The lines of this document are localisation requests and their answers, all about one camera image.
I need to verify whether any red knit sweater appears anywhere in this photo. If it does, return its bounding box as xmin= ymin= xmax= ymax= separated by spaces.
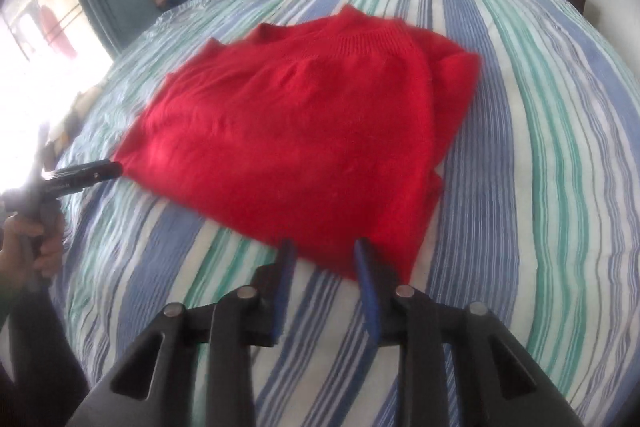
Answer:
xmin=115 ymin=6 xmax=482 ymax=280

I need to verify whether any person's left hand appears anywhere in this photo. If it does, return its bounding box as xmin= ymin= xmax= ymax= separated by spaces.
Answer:
xmin=1 ymin=210 xmax=65 ymax=308

